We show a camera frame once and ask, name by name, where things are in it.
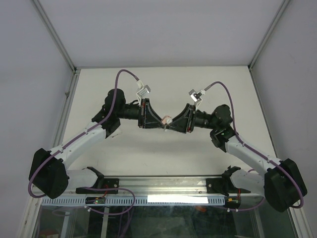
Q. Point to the white slotted cable duct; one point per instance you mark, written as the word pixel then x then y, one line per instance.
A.
pixel 149 200

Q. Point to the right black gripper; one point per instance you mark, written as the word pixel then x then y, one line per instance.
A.
pixel 184 122

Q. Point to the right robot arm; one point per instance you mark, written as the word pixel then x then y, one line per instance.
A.
pixel 277 181

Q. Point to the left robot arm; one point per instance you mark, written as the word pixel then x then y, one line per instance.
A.
pixel 50 171

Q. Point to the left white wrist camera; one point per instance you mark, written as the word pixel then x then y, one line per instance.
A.
pixel 143 92

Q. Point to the white mini stapler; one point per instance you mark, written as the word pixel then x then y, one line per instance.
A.
pixel 117 132

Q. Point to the pink mini stapler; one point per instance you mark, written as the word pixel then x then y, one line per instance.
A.
pixel 166 120

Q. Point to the aluminium mounting rail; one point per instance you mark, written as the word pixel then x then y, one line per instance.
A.
pixel 158 184

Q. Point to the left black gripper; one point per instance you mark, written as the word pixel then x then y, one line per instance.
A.
pixel 147 117

